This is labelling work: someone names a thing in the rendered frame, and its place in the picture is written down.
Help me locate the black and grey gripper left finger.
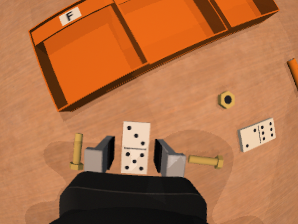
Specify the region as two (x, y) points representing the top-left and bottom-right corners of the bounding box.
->
(84, 135), (115, 173)

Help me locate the brass bolt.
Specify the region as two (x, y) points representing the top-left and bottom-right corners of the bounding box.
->
(69, 133), (84, 170)
(188, 155), (224, 169)

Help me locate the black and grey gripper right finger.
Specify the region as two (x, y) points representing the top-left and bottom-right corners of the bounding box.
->
(153, 139), (186, 177)

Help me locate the orange three-compartment bin rack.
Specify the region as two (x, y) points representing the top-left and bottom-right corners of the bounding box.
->
(28, 0), (280, 112)

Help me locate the orange aa battery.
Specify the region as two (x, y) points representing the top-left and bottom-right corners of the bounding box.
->
(287, 58), (298, 91)

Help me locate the brass hex nut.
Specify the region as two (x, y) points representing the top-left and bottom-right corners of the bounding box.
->
(218, 91), (235, 109)

